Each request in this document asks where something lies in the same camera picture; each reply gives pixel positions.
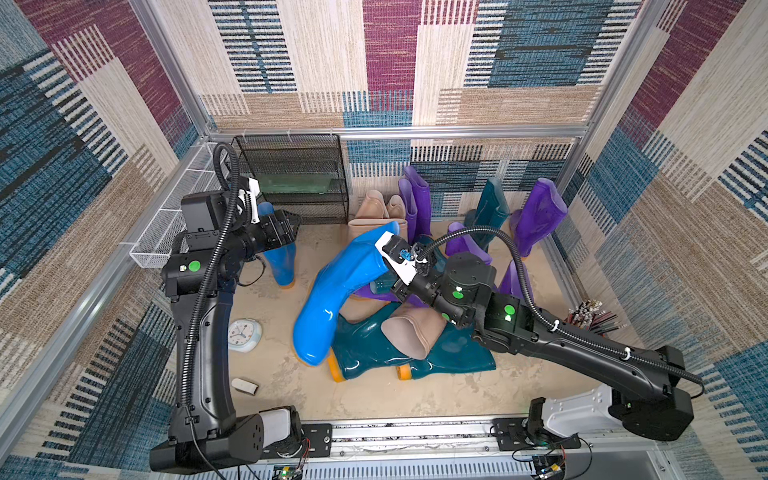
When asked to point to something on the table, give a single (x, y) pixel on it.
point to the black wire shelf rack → (277, 153)
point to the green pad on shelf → (300, 182)
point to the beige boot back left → (373, 206)
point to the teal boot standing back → (493, 208)
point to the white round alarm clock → (244, 335)
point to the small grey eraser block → (244, 386)
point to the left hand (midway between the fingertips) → (289, 220)
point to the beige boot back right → (396, 207)
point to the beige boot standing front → (360, 227)
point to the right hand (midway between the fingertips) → (387, 247)
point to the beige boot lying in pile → (414, 330)
